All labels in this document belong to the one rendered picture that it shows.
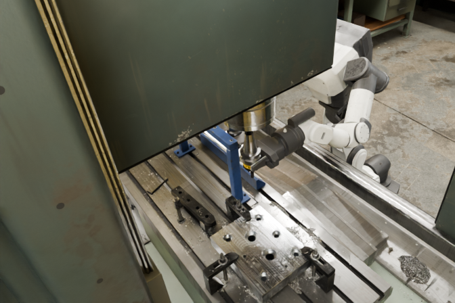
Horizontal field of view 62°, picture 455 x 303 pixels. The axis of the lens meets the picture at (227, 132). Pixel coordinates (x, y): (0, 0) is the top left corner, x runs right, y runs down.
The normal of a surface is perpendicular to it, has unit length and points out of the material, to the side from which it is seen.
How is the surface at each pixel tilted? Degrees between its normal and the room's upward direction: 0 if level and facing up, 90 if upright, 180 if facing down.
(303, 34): 90
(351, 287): 0
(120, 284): 90
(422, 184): 0
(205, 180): 0
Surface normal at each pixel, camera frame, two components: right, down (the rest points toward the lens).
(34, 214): 0.58, 0.45
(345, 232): -0.01, -0.73
